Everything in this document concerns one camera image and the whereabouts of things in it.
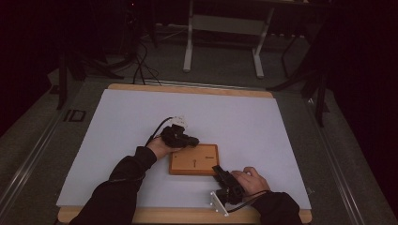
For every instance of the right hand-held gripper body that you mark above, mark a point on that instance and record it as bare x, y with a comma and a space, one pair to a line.
230, 192

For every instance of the person's left hand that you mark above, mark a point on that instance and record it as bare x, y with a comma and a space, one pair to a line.
159, 147

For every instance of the white metal desk frame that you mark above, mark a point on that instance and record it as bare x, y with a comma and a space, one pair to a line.
226, 25

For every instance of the aluminium rail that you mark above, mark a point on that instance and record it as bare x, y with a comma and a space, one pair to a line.
338, 168
28, 162

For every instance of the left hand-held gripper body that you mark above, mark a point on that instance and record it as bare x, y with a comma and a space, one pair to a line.
175, 136

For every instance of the wooden board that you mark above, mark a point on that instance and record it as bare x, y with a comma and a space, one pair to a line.
194, 167

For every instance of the person's right hand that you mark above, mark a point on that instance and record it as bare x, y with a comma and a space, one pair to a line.
252, 182

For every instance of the white table mat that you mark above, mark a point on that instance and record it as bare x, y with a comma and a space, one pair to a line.
244, 125

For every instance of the black stand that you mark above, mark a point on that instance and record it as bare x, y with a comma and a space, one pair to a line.
320, 103
62, 81

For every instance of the black floor bracket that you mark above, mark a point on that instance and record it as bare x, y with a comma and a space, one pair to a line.
75, 115

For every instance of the small grey clip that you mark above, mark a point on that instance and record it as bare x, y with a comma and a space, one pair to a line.
309, 190

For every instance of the small dark screw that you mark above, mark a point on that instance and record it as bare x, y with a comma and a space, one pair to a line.
211, 157

